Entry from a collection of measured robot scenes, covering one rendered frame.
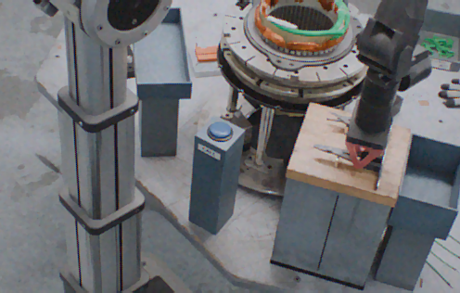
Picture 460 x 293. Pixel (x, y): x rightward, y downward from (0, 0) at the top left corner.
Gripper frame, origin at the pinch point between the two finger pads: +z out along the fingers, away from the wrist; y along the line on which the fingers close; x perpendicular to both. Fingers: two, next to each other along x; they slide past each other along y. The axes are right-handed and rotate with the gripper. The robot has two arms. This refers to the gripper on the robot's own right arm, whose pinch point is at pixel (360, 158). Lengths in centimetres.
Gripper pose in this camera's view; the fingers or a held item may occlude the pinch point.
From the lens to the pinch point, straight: 148.0
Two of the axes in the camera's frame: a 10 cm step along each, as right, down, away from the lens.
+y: 2.7, -6.6, 7.0
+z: -0.9, 7.0, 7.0
